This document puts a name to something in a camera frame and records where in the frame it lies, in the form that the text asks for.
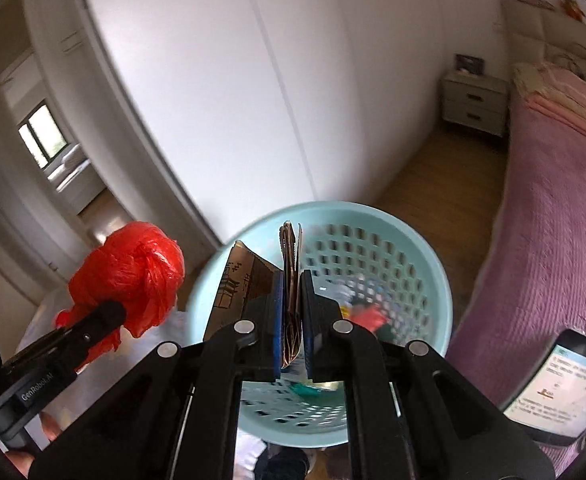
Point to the person's left hand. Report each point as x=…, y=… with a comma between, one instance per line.
x=52, y=427

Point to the white wardrobe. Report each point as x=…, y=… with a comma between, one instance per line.
x=213, y=85

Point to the white grey drink carton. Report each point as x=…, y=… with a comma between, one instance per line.
x=245, y=285

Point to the window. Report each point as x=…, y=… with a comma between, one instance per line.
x=40, y=135

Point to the red snack packet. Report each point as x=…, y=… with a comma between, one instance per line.
x=368, y=317

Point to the teal plastic basket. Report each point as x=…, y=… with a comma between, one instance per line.
x=403, y=280

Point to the dark shoe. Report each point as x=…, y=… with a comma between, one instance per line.
x=283, y=465

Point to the dark picture frame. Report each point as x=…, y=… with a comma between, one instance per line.
x=469, y=63

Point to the bed with pink blanket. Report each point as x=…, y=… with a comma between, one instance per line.
x=548, y=200

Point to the smartphone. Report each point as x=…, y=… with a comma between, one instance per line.
x=563, y=390

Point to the red plastic bag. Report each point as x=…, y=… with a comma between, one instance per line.
x=133, y=275

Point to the beige nightstand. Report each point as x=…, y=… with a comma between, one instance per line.
x=475, y=102

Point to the green snack packet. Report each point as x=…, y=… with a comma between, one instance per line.
x=308, y=390

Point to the white bed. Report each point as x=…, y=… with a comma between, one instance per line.
x=75, y=180

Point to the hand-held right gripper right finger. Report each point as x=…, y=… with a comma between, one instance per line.
x=309, y=320

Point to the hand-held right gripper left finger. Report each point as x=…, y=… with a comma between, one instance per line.
x=275, y=310

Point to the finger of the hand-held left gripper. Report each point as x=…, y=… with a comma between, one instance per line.
x=93, y=325

